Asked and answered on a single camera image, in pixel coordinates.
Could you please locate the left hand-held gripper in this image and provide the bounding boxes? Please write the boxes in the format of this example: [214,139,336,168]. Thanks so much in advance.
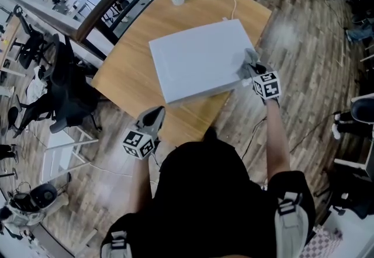
[122,106,165,161]

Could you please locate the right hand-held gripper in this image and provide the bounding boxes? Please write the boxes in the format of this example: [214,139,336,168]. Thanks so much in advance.
[245,63,282,100]

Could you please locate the large white box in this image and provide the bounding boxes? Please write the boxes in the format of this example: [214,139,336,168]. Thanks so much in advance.
[148,19,257,105]

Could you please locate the person's left forearm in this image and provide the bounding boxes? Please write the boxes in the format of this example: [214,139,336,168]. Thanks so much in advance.
[125,157,160,217]

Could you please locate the person's right forearm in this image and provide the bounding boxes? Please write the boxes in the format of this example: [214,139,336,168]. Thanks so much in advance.
[264,99,292,182]

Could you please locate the large black office chair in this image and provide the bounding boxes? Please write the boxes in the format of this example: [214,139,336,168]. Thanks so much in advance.
[7,33,103,138]

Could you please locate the person's black shirt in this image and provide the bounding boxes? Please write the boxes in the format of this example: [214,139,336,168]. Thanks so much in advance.
[101,134,316,258]

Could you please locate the white garment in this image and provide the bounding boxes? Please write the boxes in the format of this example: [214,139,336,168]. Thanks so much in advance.
[26,65,49,103]

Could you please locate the black mesh desk chair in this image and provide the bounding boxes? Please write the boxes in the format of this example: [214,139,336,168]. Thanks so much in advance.
[11,4,50,71]

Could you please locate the pink checkered cloth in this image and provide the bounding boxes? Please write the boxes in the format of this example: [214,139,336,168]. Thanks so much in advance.
[303,226,344,258]

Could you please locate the black floor cable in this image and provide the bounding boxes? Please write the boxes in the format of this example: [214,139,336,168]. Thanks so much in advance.
[242,116,268,154]

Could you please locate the white floor cable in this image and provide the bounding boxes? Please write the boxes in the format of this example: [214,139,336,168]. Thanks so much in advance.
[87,162,132,177]

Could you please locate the white frame stool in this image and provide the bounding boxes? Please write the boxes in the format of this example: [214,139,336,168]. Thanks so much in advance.
[42,127,100,180]

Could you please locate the grey backpack shoulder strap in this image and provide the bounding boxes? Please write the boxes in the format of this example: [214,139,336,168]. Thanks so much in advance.
[102,230,132,258]
[274,191,309,258]

